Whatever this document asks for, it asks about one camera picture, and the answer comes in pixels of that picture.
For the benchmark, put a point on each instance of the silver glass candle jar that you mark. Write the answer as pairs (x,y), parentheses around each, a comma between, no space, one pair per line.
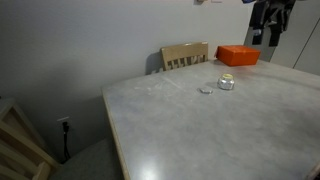
(226,83)

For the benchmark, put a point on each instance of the orange cardboard box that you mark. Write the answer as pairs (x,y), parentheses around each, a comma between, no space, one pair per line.
(237,55)

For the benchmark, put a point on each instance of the wooden chair at left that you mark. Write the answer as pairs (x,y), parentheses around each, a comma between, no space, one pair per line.
(13,116)

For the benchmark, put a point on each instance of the round silver metal lid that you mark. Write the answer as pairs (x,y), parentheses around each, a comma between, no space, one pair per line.
(205,90)

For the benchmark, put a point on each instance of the light wooden slatted chair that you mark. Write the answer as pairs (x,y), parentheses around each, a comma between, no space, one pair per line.
(23,153)
(185,51)

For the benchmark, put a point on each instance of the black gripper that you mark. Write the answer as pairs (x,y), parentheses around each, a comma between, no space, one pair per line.
(271,13)

